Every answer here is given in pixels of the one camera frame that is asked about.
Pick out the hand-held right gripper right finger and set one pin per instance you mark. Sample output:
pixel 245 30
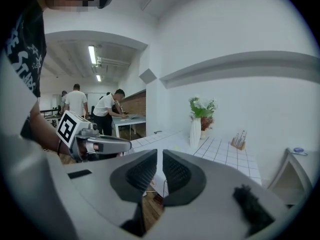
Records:
pixel 212 216

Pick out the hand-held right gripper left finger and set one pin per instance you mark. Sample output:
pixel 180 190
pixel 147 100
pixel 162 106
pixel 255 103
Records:
pixel 95 196

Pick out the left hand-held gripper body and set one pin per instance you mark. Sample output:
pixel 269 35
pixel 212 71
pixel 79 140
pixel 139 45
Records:
pixel 67 127

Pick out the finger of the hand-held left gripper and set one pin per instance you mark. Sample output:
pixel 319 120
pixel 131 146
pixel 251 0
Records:
pixel 117 145

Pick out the white twisted vase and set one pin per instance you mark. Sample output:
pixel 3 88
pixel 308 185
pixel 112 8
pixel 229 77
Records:
pixel 195 134

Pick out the green white artificial flowers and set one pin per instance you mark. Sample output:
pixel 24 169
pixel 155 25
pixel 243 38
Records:
pixel 201 107

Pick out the person's left forearm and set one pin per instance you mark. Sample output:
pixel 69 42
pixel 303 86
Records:
pixel 47 134

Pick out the person's left hand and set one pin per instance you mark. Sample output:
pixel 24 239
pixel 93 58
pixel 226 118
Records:
pixel 91 147

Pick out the black wrist band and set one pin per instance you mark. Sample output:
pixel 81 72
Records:
pixel 59 147

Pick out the white desk grey top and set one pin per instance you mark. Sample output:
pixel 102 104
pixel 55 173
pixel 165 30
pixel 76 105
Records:
pixel 135 121

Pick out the grey laptop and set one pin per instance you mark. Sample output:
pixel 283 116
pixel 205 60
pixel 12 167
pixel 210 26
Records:
pixel 132 117

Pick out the short ceiling light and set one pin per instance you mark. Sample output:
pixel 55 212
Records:
pixel 98 78

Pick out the white grid-cloth table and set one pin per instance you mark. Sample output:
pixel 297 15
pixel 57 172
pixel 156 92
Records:
pixel 225 156

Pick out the long ceiling light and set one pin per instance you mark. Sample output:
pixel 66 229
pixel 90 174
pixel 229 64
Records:
pixel 91 54

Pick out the wooden tool holder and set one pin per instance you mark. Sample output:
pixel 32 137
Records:
pixel 238 142

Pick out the beige plant pot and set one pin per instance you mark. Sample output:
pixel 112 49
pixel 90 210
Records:
pixel 203 134

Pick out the black star print shirt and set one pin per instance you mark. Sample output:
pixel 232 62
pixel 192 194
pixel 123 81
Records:
pixel 27 46

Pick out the orange dried plant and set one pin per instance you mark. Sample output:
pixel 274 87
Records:
pixel 207 122

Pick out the blue round tag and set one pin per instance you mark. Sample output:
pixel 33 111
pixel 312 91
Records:
pixel 298 149

